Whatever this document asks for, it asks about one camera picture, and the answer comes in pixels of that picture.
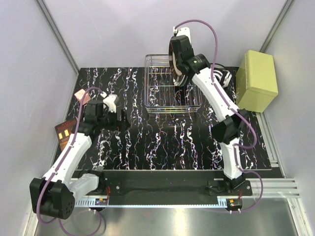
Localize beige brown rimmed plate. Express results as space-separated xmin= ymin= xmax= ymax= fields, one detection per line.
xmin=168 ymin=35 xmax=191 ymax=87

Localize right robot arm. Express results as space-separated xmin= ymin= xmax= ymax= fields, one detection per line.
xmin=168 ymin=35 xmax=248 ymax=195

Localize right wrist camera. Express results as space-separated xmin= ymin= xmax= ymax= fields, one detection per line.
xmin=173 ymin=27 xmax=191 ymax=44

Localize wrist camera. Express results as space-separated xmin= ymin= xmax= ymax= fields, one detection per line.
xmin=173 ymin=27 xmax=191 ymax=44
xmin=100 ymin=91 xmax=119 ymax=113

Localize metal wire dish rack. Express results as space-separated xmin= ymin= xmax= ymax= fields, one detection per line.
xmin=144 ymin=54 xmax=202 ymax=114

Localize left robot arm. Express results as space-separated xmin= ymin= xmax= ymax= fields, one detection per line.
xmin=30 ymin=100 xmax=130 ymax=219

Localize dark book with house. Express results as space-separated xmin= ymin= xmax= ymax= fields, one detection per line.
xmin=55 ymin=118 xmax=77 ymax=151

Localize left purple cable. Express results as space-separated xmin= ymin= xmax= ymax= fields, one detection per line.
xmin=35 ymin=87 xmax=109 ymax=236

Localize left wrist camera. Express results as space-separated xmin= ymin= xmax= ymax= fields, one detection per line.
xmin=100 ymin=91 xmax=119 ymax=113

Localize yellow-green box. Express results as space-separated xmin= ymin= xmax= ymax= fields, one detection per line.
xmin=236 ymin=50 xmax=278 ymax=113

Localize purple cable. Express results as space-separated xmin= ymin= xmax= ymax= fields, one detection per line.
xmin=35 ymin=87 xmax=109 ymax=236
xmin=173 ymin=19 xmax=264 ymax=213

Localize white black headphones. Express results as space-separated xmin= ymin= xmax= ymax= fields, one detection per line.
xmin=214 ymin=64 xmax=232 ymax=89

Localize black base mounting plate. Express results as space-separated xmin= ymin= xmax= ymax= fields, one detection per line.
xmin=77 ymin=169 xmax=253 ymax=206

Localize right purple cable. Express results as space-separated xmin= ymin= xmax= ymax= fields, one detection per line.
xmin=173 ymin=19 xmax=264 ymax=213

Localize pink cube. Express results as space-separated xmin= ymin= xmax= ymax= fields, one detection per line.
xmin=74 ymin=89 xmax=91 ymax=105

